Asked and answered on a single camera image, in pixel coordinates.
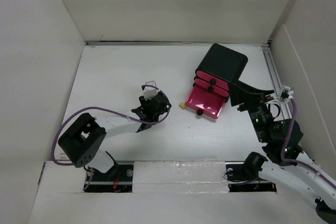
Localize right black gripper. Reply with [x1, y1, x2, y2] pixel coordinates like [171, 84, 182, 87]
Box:
[226, 79, 273, 142]

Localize yellow eraser cube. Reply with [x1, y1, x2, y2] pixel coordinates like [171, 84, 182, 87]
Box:
[179, 102, 186, 109]

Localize pink drawer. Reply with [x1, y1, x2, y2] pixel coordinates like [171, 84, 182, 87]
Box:
[194, 78, 230, 97]
[185, 85, 229, 120]
[194, 70, 229, 90]

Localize black drawer organizer box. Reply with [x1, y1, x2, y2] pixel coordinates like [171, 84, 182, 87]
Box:
[195, 44, 248, 82]

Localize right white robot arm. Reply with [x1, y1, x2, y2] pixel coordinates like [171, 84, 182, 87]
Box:
[224, 81, 335, 223]

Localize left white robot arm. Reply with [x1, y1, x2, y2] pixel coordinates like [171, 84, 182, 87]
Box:
[55, 91, 171, 180]

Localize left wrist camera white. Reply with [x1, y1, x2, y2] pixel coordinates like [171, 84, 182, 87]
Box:
[141, 80, 160, 100]

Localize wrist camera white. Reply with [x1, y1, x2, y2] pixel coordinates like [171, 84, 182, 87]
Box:
[141, 80, 160, 100]
[277, 86, 294, 103]

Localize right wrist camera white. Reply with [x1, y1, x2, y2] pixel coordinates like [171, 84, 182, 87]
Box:
[277, 86, 294, 103]

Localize aluminium rail back edge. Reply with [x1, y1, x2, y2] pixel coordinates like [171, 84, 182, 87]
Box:
[86, 40, 271, 46]

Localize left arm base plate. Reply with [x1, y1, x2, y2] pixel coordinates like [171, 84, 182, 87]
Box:
[83, 162, 134, 193]

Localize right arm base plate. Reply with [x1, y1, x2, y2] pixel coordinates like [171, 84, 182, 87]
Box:
[223, 162, 277, 193]

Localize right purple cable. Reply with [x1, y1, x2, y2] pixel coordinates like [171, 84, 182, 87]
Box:
[281, 98, 336, 190]

